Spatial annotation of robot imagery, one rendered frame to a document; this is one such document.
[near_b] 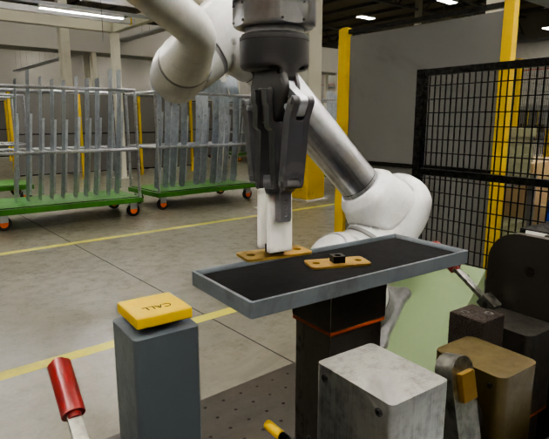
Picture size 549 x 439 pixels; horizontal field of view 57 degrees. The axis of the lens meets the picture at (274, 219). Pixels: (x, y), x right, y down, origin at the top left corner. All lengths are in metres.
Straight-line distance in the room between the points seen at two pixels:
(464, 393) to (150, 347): 0.32
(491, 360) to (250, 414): 0.69
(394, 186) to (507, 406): 0.72
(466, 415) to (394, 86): 3.12
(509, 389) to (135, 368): 0.39
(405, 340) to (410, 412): 0.82
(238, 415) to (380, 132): 2.73
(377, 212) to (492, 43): 2.15
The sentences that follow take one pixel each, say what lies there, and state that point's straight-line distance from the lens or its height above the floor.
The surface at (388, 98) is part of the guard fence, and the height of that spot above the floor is 1.49.
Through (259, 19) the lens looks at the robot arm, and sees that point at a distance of 0.54.
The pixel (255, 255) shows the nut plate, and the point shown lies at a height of 1.20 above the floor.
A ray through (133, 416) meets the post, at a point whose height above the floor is 1.05.
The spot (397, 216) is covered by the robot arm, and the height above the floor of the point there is 1.12.
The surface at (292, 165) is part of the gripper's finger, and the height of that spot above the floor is 1.30.
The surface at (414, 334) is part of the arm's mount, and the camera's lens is 1.31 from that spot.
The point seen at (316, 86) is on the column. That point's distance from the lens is 8.65.
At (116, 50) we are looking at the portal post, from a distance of 12.53.
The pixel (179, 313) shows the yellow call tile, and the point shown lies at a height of 1.16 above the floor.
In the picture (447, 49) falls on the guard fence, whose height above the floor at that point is 1.77.
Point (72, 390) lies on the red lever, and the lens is 0.50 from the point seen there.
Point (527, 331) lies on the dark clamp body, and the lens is 0.75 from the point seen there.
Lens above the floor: 1.35
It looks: 11 degrees down
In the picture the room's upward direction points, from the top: straight up
